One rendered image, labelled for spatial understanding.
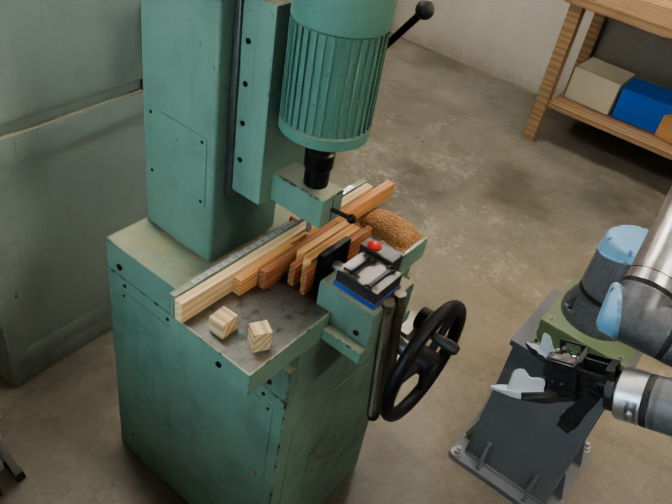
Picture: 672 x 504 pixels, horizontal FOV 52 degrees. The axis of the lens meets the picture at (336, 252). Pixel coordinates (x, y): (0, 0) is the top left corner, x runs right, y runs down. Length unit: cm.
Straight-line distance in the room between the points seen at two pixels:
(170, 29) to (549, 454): 155
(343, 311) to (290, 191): 27
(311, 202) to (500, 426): 109
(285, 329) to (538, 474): 116
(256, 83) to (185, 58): 15
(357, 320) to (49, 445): 123
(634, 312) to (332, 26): 69
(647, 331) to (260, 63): 82
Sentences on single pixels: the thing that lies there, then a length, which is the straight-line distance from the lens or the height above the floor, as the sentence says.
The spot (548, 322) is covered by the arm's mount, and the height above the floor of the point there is 65.
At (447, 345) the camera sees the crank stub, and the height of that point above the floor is 93.
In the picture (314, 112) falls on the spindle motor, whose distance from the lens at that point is 122.
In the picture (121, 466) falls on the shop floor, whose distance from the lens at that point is 220.
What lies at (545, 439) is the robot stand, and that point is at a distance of 214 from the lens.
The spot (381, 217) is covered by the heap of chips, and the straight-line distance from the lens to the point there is 157.
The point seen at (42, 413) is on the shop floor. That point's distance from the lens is 235.
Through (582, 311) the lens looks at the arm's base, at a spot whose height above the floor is 70.
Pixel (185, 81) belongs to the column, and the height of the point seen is 122.
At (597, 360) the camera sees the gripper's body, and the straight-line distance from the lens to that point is 125.
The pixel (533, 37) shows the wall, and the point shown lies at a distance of 477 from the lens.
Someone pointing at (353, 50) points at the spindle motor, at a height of 140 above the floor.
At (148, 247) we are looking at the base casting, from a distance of 163.
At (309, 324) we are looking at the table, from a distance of 132.
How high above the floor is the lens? 184
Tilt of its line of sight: 39 degrees down
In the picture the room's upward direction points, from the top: 11 degrees clockwise
